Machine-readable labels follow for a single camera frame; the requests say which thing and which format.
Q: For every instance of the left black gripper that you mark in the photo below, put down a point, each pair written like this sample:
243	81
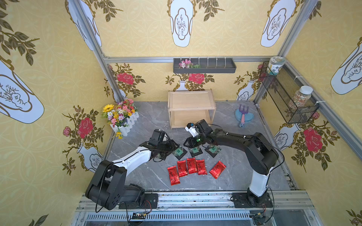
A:
171	144

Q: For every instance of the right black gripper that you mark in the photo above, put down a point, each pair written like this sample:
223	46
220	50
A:
191	141

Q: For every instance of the wooden two-tier shelf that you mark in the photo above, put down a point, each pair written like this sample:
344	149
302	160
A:
190	106

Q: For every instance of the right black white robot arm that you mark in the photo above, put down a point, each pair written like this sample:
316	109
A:
261	155

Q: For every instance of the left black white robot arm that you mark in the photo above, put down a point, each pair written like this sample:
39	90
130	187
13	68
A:
107	188

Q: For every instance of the red tea bag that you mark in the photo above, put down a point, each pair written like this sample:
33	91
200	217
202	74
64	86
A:
173	175
182	168
201	167
191	165
217	170

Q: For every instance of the blue dustpan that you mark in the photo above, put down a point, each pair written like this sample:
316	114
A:
248	117

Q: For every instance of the purple pink toy rake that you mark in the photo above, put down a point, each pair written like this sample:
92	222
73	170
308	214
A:
243	109

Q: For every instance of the flower bouquet white fence pot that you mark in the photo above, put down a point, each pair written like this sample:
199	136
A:
121	117

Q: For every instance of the pink flowers in tray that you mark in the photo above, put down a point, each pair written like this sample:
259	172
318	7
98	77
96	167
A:
188	64

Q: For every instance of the small circuit board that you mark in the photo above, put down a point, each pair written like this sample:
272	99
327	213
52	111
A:
139	216

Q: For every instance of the patterned tin jar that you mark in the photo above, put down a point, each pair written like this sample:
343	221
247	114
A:
275	64

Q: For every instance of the glass jar white lid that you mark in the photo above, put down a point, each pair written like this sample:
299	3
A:
301	97

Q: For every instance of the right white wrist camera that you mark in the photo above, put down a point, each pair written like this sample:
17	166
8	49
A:
192	129

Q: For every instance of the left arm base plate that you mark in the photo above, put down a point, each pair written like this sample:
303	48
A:
150	200

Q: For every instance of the grey wall tray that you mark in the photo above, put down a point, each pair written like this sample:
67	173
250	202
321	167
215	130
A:
207	65

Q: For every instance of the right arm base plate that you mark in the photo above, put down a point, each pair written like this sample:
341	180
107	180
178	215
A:
243	201

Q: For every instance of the black wire wall basket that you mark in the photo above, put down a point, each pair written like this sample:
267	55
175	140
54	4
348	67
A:
282	89

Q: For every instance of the aluminium rail frame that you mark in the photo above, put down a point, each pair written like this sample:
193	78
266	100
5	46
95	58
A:
290	208

